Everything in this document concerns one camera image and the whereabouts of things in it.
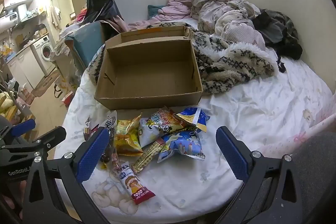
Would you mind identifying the dark clothes pile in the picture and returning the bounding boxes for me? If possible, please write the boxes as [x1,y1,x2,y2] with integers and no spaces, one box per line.
[253,9,303,73]

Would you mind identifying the small red white snack packet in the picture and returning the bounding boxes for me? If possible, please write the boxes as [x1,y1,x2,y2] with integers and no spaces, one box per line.
[83,115,99,140]

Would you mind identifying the fuzzy black patterned blanket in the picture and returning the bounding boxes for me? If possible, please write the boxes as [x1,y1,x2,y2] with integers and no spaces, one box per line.
[88,21,275,94]

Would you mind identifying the white floral bed sheet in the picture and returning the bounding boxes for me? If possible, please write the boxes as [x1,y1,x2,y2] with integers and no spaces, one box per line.
[54,46,336,224]

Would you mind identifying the blue cartoon snack packet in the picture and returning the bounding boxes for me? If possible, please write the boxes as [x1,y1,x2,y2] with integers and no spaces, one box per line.
[157,131,206,164]

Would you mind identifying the brown sausage stick packet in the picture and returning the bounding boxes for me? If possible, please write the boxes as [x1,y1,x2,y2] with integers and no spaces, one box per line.
[109,135,124,177]

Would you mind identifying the hanging white towel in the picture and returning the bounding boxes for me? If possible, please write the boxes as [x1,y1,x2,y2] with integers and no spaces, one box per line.
[49,6,62,29]

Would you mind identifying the white orange snack bag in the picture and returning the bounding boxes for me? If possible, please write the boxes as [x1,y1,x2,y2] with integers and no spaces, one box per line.
[138,106,184,148]

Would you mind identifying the teal pillow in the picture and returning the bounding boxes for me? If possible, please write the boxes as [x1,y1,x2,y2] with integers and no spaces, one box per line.
[147,5,166,20]

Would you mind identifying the blue gold snack packet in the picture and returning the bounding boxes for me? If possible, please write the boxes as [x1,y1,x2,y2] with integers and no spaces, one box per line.
[176,107,210,133]

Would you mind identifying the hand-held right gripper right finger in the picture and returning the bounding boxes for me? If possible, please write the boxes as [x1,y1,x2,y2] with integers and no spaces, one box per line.
[213,126,310,224]

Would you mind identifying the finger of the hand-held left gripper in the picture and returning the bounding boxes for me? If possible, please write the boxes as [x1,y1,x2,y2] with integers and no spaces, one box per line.
[4,118,36,140]
[16,126,67,160]

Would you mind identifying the white washing machine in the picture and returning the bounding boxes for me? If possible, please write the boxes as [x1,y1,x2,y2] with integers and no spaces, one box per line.
[31,35,57,76]

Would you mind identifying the red box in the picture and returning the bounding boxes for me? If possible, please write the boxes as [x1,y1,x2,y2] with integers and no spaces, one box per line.
[62,94,75,107]

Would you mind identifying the teal chair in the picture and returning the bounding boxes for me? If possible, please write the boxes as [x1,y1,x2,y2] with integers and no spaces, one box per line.
[65,21,105,69]

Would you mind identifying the white crumpled quilt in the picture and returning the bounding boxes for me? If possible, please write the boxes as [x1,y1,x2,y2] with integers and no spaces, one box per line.
[190,0,267,50]

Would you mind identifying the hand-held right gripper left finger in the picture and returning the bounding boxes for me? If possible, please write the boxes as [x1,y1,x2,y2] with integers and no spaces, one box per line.
[22,127,111,224]

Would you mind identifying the white snack stick packet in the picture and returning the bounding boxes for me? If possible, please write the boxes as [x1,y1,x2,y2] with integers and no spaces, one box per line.
[117,161,156,206]

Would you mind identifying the cardboard box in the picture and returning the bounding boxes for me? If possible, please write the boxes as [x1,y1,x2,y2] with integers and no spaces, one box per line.
[94,25,204,110]

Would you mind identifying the white kitchen cabinet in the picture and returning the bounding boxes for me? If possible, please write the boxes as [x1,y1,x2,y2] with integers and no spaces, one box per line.
[7,49,45,90]

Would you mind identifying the person's grey trousers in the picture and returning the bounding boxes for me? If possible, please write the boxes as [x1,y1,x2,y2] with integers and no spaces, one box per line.
[249,131,336,224]

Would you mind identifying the yellow white bag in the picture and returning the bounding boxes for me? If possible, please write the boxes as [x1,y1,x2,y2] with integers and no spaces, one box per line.
[54,77,79,98]

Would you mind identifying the gold wafer bar packet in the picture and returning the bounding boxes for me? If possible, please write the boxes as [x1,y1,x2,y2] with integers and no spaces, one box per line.
[131,141,168,174]

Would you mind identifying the yellow snack packet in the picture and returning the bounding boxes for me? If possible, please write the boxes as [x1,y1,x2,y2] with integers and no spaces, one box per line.
[115,114,143,157]

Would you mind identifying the white brown snack packet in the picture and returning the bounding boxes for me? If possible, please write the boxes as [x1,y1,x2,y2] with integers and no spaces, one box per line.
[98,110,118,164]

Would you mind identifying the brown door mat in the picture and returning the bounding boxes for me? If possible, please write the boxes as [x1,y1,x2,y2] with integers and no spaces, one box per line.
[31,73,61,98]

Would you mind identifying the pink quilt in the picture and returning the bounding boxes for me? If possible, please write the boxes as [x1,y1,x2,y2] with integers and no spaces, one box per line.
[157,0,195,21]

